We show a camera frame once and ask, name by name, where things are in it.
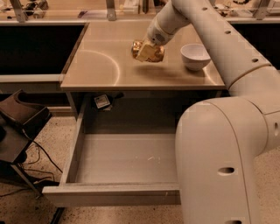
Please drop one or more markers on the white ceramic bowl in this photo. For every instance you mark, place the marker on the white ceramic bowl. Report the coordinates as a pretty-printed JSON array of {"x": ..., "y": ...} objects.
[{"x": 194, "y": 56}]

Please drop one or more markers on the dark brown side cart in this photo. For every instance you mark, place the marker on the dark brown side cart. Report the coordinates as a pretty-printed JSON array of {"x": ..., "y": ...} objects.
[{"x": 21, "y": 122}]

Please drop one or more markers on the grey metal post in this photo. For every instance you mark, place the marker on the grey metal post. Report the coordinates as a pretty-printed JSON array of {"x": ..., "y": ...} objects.
[
  {"x": 21, "y": 16},
  {"x": 111, "y": 10}
]

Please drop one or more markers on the grey metal post left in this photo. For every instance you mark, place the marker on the grey metal post left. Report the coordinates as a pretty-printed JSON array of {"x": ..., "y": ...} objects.
[{"x": 21, "y": 16}]

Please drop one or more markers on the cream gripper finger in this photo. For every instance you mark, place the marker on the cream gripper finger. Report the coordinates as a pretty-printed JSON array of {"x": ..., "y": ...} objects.
[{"x": 145, "y": 51}]

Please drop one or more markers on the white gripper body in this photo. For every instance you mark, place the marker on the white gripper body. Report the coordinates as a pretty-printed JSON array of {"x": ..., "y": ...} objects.
[{"x": 157, "y": 35}]

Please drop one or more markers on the open grey drawer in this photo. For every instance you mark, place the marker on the open grey drawer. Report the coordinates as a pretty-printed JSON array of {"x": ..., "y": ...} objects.
[{"x": 122, "y": 157}]

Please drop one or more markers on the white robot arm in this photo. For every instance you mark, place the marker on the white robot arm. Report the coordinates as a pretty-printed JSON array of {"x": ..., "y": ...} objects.
[{"x": 217, "y": 140}]

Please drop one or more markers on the small labelled box under counter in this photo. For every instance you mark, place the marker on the small labelled box under counter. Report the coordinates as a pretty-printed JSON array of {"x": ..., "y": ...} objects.
[{"x": 101, "y": 101}]

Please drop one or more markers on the grey metal post centre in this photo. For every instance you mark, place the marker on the grey metal post centre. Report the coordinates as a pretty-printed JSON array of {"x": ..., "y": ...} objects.
[{"x": 111, "y": 10}]

